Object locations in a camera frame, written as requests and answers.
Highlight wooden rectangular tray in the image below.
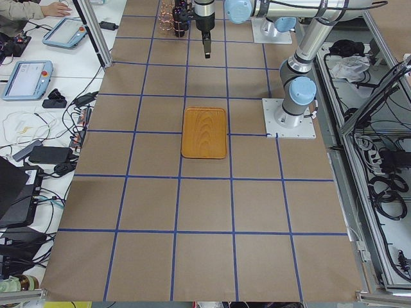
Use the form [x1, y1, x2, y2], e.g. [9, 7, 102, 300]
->
[181, 107, 227, 159]

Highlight black camera device on desk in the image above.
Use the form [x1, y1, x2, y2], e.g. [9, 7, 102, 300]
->
[42, 89, 67, 108]

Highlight white coiled cable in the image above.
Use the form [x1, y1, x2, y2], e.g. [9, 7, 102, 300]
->
[2, 110, 58, 144]

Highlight copper wire bottle basket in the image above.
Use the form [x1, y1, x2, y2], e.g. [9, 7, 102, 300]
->
[157, 0, 175, 35]

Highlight blue teach pendant upper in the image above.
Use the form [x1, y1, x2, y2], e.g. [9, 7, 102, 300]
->
[42, 18, 87, 49]

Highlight black power adapter brick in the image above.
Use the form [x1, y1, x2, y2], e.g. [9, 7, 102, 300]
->
[28, 146, 73, 164]

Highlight person hand on desk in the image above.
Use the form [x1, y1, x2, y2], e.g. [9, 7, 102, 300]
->
[40, 2, 72, 17]

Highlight blue teach pendant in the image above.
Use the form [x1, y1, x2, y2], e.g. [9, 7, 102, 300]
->
[1, 60, 53, 101]
[42, 18, 87, 49]

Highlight black laptop computer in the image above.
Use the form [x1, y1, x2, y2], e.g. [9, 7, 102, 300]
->
[1, 158, 43, 228]

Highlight small black power adapter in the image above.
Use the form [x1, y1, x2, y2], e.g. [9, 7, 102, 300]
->
[99, 21, 119, 31]

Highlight crumpled white cloth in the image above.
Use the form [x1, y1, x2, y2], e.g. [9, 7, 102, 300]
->
[330, 56, 370, 82]

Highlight aluminium frame post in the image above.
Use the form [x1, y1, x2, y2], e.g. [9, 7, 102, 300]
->
[73, 0, 112, 69]

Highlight black cloth bundle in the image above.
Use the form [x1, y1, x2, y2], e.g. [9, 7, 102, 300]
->
[329, 39, 365, 58]

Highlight blue teach pendant lower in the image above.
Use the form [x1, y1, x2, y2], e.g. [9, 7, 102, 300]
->
[1, 60, 53, 101]

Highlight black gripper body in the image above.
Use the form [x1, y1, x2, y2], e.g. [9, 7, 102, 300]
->
[193, 0, 214, 32]

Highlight coiled black cables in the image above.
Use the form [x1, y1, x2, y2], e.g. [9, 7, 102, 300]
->
[367, 173, 410, 222]

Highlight dark wine bottle in basket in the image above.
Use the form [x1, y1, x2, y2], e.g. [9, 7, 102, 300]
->
[172, 0, 189, 38]

